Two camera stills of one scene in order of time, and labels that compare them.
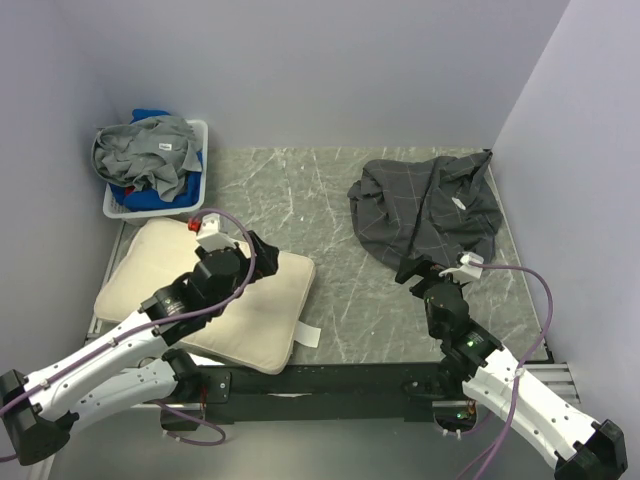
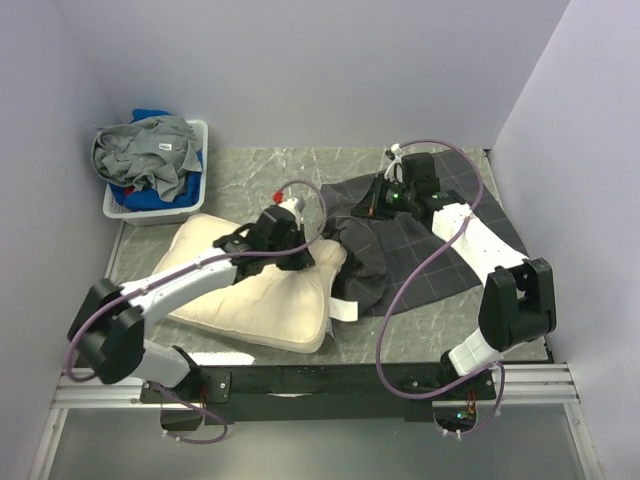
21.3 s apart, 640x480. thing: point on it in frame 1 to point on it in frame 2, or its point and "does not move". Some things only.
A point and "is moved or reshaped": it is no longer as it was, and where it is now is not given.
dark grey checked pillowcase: [436, 209] is moved or reshaped
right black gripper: [428, 270] to [377, 210]
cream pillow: [259, 328] is moved or reshaped
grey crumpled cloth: [155, 153] does not move
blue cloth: [147, 200] does not move
